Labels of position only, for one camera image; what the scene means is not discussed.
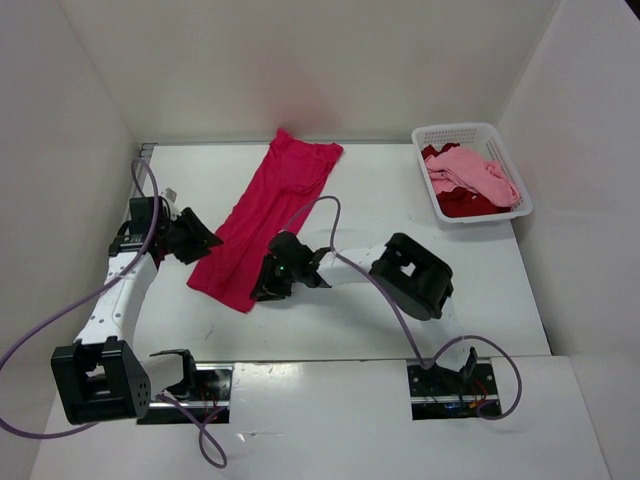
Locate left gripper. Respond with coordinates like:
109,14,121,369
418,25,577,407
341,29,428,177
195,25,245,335
157,206,223,265

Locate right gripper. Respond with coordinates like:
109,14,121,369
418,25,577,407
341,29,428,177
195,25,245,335
250,252,300,301

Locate magenta t shirt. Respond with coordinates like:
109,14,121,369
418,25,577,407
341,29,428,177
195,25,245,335
186,129,344,313

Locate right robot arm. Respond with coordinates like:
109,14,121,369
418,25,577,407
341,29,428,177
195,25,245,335
250,231,478,394

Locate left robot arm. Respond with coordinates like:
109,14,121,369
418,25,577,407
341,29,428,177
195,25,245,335
51,190,223,425

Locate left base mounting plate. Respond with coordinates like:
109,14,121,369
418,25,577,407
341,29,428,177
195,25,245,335
136,364,233,426

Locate base mounting plate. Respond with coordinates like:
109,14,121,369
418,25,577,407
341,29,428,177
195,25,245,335
406,361,502,421
136,364,233,426

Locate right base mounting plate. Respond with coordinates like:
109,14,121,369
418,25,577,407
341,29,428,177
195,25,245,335
406,361,502,421

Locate dark red t shirt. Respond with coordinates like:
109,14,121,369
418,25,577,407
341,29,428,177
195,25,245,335
422,143,511,217

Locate pink t shirt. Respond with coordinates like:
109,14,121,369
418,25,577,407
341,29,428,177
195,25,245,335
424,146,521,208

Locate white plastic basket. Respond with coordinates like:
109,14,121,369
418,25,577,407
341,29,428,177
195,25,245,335
411,122,533,224

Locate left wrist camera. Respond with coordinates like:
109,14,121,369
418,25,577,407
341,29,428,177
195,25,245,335
163,188,177,202

